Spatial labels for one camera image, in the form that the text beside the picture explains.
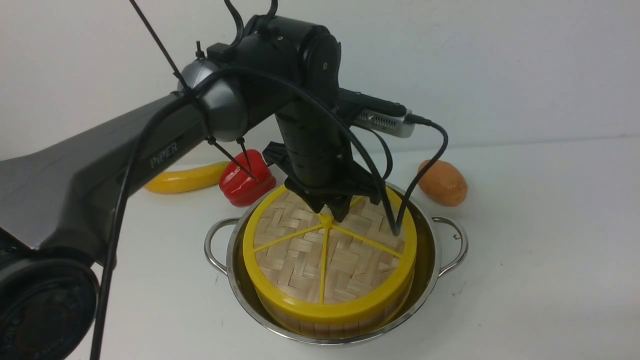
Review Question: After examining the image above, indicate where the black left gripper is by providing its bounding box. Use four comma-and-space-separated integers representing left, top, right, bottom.
262, 100, 382, 223

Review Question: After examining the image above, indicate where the yellow woven bamboo steamer lid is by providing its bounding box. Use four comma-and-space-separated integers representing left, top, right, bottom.
241, 186, 418, 328

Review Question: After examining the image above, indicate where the yellow rimmed bamboo steamer basket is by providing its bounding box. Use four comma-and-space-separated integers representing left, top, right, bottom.
257, 278, 413, 341

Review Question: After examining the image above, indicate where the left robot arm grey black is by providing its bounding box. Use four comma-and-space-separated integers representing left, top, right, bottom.
0, 13, 386, 360

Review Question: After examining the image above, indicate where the stainless steel pot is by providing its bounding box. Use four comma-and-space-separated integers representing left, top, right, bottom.
203, 193, 469, 346

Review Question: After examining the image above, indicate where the red toy bell pepper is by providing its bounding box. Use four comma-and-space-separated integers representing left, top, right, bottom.
218, 149, 277, 207

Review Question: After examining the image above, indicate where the brown toy potato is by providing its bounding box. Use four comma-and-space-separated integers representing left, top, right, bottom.
418, 160, 468, 207

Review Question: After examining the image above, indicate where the yellow toy banana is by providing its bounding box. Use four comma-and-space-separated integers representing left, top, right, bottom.
144, 161, 230, 195

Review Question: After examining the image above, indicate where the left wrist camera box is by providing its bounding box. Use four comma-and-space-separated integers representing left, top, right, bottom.
334, 88, 415, 139

